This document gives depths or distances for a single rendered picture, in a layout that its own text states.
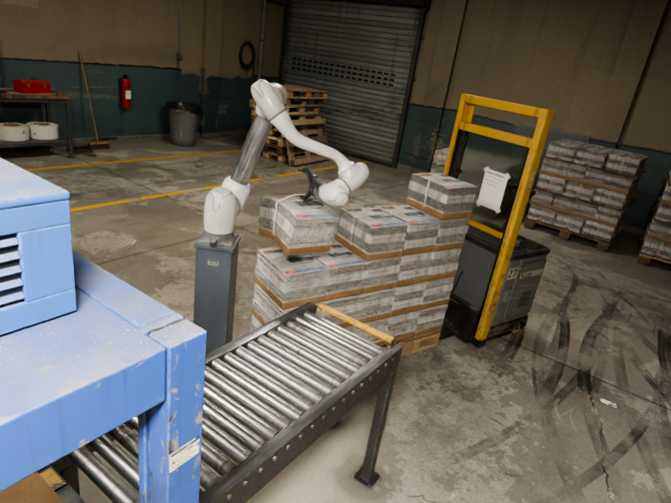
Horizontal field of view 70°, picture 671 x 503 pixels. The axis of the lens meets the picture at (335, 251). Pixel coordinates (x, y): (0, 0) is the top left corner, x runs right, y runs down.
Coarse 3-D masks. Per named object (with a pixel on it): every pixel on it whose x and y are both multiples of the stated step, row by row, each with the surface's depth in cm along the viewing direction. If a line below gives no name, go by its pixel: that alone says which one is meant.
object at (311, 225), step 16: (288, 208) 260; (304, 208) 266; (320, 208) 272; (288, 224) 259; (304, 224) 256; (320, 224) 263; (336, 224) 270; (288, 240) 259; (304, 240) 264; (320, 240) 270
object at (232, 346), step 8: (304, 304) 245; (312, 304) 246; (288, 312) 235; (296, 312) 236; (304, 312) 238; (272, 320) 226; (280, 320) 227; (288, 320) 228; (256, 328) 218; (264, 328) 219; (272, 328) 220; (248, 336) 211; (256, 336) 212; (232, 344) 204; (240, 344) 205; (216, 352) 197; (224, 352) 198; (232, 352) 201; (208, 360) 192; (128, 424) 167; (112, 440) 163; (88, 448) 156; (64, 456) 149; (56, 464) 148; (64, 464) 150
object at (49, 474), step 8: (40, 472) 135; (48, 472) 135; (56, 472) 136; (48, 480) 133; (56, 480) 133; (64, 480) 134; (56, 488) 131; (64, 488) 132; (72, 488) 132; (64, 496) 129; (72, 496) 129
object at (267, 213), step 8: (264, 200) 279; (272, 200) 272; (280, 200) 271; (288, 200) 274; (264, 208) 279; (272, 208) 272; (264, 216) 281; (272, 216) 272; (264, 224) 279; (272, 224) 272
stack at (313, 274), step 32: (288, 256) 290; (320, 256) 298; (352, 256) 304; (416, 256) 325; (256, 288) 303; (288, 288) 272; (320, 288) 286; (352, 288) 302; (416, 288) 338; (256, 320) 309; (384, 320) 332; (416, 320) 352
